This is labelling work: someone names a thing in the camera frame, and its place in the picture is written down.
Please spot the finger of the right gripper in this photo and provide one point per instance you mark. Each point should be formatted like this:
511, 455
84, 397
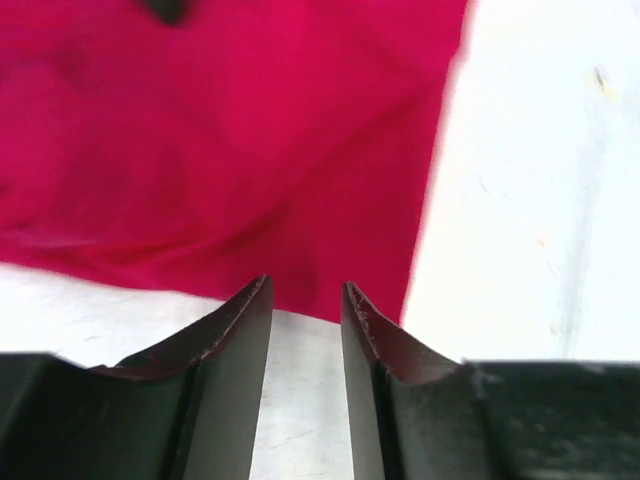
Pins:
169, 12

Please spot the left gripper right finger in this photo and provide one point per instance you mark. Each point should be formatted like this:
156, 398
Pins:
410, 413

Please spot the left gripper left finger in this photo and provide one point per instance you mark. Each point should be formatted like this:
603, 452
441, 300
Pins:
187, 407

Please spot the bright pink-red t shirt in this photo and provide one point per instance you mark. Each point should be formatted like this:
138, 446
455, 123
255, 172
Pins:
285, 138

